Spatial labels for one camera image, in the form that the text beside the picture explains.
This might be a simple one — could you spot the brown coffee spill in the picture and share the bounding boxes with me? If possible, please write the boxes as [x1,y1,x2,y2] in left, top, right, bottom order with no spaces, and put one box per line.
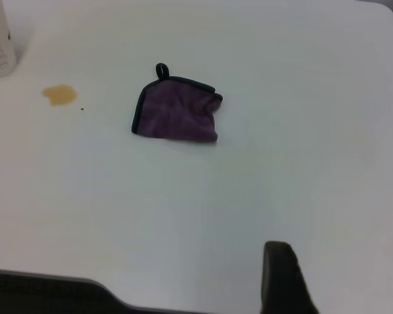
[41,83,79,107]

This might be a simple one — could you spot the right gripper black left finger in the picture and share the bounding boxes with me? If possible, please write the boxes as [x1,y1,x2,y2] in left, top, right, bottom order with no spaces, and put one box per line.
[261,241,320,314]

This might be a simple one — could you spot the purple cloth with black trim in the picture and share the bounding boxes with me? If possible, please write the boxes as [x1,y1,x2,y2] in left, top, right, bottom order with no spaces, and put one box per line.
[130,62,224,144]

